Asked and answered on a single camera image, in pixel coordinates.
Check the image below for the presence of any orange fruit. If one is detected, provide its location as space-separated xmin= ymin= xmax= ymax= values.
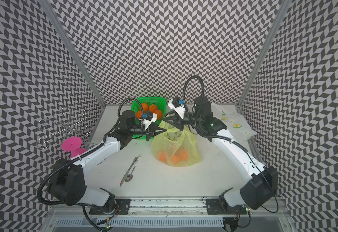
xmin=154 ymin=109 xmax=163 ymax=120
xmin=142 ymin=103 xmax=149 ymax=113
xmin=148 ymin=104 xmax=158 ymax=113
xmin=179 ymin=150 xmax=189 ymax=162
xmin=171 ymin=154 xmax=180 ymax=165
xmin=157 ymin=152 xmax=167 ymax=163
xmin=136 ymin=111 xmax=142 ymax=120

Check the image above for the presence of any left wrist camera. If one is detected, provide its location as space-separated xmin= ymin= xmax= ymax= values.
xmin=143 ymin=112 xmax=157 ymax=131

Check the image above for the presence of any metal wire rack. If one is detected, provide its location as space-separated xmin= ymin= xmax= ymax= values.
xmin=36 ymin=106 xmax=91 ymax=149

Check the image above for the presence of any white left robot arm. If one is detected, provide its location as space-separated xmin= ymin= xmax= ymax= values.
xmin=37 ymin=110 xmax=166 ymax=206

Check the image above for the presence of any white printed plastic bag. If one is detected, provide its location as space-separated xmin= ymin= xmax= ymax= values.
xmin=212 ymin=103 xmax=257 ymax=142

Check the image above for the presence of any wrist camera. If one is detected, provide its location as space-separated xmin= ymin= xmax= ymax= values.
xmin=143 ymin=112 xmax=157 ymax=131
xmin=168 ymin=97 xmax=186 ymax=119

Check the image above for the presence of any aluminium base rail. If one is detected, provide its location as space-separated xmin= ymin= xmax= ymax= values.
xmin=40 ymin=197 xmax=296 ymax=232

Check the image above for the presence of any pink plastic cup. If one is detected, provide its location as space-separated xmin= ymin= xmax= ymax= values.
xmin=61 ymin=136 xmax=87 ymax=158

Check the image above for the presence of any metal spoon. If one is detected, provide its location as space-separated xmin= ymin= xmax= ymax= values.
xmin=125 ymin=154 xmax=142 ymax=182

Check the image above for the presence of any metal knife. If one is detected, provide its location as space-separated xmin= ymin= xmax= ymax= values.
xmin=120 ymin=155 xmax=141 ymax=187

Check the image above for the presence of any green plastic basket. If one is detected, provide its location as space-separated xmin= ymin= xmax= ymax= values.
xmin=130 ymin=96 xmax=167 ymax=140

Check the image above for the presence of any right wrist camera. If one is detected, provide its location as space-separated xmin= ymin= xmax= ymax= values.
xmin=168 ymin=97 xmax=186 ymax=119

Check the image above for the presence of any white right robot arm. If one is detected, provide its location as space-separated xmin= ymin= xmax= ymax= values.
xmin=163 ymin=97 xmax=278 ymax=210

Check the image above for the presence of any yellow-green plastic bag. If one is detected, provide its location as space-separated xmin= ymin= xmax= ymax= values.
xmin=152 ymin=121 xmax=202 ymax=167

